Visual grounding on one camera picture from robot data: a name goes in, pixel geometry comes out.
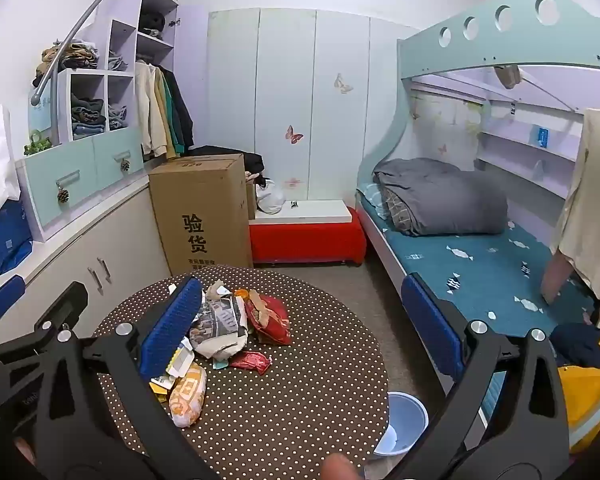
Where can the yellow bag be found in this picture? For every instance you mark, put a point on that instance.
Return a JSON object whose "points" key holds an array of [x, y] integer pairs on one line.
{"points": [[587, 400]]}

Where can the pale blue plastic bin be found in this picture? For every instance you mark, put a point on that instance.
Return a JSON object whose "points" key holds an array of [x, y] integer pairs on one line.
{"points": [[405, 420]]}

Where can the teal drawer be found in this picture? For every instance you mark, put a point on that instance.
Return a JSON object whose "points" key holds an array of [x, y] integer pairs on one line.
{"points": [[45, 185], [110, 160]]}

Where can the pale blue box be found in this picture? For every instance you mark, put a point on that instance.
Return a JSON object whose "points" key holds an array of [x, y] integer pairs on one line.
{"points": [[40, 115]]}

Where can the beige cardboard piece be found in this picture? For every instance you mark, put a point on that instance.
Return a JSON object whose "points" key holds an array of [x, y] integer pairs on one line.
{"points": [[217, 290]]}

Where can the red snack packet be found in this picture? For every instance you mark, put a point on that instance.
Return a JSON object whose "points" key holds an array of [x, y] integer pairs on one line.
{"points": [[267, 317]]}

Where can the pink butterfly sticker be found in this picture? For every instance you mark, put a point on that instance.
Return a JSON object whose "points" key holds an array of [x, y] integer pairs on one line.
{"points": [[294, 135]]}

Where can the teal paper scrap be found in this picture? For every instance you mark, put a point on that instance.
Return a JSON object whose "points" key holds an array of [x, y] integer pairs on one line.
{"points": [[220, 363]]}

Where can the printed paper bag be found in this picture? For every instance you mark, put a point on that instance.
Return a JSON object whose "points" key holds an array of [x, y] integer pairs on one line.
{"points": [[220, 317]]}

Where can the blue packet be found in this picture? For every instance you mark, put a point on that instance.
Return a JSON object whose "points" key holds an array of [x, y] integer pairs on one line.
{"points": [[541, 137]]}

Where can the folded denim clothes stack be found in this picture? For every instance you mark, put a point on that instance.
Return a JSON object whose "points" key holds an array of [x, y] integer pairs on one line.
{"points": [[117, 117]]}

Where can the person's right hand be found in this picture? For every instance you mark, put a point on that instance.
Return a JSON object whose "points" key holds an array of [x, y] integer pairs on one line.
{"points": [[339, 469]]}

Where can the teal bunk bed frame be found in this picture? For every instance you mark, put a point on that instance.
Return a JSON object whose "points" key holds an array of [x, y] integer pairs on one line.
{"points": [[480, 40]]}

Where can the lilac stair shelf cabinet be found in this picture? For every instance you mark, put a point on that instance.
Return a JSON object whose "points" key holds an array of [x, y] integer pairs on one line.
{"points": [[100, 20]]}

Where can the white yellow carton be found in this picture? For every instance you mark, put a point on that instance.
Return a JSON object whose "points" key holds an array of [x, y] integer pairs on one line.
{"points": [[179, 362]]}

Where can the navy cloth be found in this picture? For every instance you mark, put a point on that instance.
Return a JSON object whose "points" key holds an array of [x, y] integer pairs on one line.
{"points": [[577, 345]]}

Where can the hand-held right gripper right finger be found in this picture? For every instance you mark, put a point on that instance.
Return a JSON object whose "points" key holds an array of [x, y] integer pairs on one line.
{"points": [[430, 325]]}

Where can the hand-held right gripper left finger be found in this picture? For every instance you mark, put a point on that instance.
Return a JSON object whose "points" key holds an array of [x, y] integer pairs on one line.
{"points": [[172, 325]]}

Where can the large cardboard box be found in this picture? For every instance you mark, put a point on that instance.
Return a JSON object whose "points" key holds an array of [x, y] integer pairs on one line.
{"points": [[200, 210]]}

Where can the cream jacket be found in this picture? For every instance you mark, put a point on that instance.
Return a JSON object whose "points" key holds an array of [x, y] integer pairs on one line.
{"points": [[147, 110]]}

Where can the yellow garment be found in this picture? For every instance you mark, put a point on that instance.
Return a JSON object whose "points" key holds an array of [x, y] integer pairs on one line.
{"points": [[164, 127]]}

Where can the black coat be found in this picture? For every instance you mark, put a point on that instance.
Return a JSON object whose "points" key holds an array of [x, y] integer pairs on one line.
{"points": [[184, 110]]}

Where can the green plant decoration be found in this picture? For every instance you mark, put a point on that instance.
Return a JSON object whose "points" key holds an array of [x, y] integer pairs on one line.
{"points": [[37, 146]]}

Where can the blue shopping bag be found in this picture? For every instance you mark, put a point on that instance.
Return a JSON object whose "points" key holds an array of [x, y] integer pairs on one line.
{"points": [[5, 240]]}

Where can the red bench with white top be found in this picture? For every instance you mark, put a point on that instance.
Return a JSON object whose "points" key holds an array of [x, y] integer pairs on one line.
{"points": [[305, 240]]}

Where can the beige butterfly sticker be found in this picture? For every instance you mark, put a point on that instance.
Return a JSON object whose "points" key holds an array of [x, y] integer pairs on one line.
{"points": [[343, 84]]}

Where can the black cloth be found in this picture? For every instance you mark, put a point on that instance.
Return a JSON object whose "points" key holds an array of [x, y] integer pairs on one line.
{"points": [[250, 162]]}

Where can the plaid blanket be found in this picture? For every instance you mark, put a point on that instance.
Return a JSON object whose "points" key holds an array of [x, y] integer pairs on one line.
{"points": [[397, 212]]}

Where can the brown clothes pile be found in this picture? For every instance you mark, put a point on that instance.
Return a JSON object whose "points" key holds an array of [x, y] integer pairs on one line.
{"points": [[70, 57]]}

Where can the cream hanging garment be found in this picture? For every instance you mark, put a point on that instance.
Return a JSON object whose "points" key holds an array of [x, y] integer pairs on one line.
{"points": [[590, 200]]}

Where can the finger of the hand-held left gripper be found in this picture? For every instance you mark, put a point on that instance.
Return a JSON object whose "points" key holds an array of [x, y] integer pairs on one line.
{"points": [[67, 302], [2, 296]]}

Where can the grey clothes pile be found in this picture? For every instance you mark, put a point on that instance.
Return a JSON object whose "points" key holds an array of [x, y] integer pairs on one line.
{"points": [[117, 62]]}

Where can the round brown dotted table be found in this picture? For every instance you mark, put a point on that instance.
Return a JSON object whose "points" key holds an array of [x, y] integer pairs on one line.
{"points": [[305, 410]]}

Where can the striped pillow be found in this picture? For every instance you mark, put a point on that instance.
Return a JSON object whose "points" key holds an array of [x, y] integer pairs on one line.
{"points": [[372, 197]]}

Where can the teal patterned bed sheet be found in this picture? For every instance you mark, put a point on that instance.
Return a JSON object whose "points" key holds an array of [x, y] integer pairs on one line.
{"points": [[485, 270]]}

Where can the orange white snack packet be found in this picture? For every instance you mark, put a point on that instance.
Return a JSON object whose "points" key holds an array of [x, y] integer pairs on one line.
{"points": [[187, 395]]}

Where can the folded dark clothes stack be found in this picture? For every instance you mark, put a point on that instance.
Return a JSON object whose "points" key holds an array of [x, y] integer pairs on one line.
{"points": [[87, 115]]}

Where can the grey low cabinet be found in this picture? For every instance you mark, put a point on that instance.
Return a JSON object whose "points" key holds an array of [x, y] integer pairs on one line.
{"points": [[80, 240]]}

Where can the lilac wall shelf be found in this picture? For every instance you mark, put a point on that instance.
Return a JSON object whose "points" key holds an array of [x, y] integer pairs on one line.
{"points": [[520, 152]]}

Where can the pine cone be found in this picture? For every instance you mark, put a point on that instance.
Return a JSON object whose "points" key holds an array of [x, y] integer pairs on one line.
{"points": [[125, 165], [63, 195]]}

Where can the small red wrapper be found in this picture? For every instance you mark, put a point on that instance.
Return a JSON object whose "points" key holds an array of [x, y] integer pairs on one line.
{"points": [[250, 361]]}

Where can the dark clothes pile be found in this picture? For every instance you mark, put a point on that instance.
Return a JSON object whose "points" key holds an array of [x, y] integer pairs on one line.
{"points": [[152, 22]]}

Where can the grey metal handrail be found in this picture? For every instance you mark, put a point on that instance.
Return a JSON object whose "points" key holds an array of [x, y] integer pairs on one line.
{"points": [[55, 115]]}

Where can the beige hat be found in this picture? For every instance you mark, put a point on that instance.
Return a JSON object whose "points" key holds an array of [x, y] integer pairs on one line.
{"points": [[507, 76]]}

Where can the pink hanging garment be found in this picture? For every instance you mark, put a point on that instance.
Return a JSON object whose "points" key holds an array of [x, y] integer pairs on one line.
{"points": [[555, 275]]}

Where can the green garment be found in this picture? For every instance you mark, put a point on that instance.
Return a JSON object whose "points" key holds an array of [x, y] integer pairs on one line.
{"points": [[174, 127]]}

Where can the white wardrobe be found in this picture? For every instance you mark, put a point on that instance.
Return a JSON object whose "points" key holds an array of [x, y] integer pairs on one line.
{"points": [[285, 85]]}

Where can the grey duvet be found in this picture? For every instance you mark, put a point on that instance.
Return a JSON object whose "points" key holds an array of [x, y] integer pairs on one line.
{"points": [[450, 195]]}

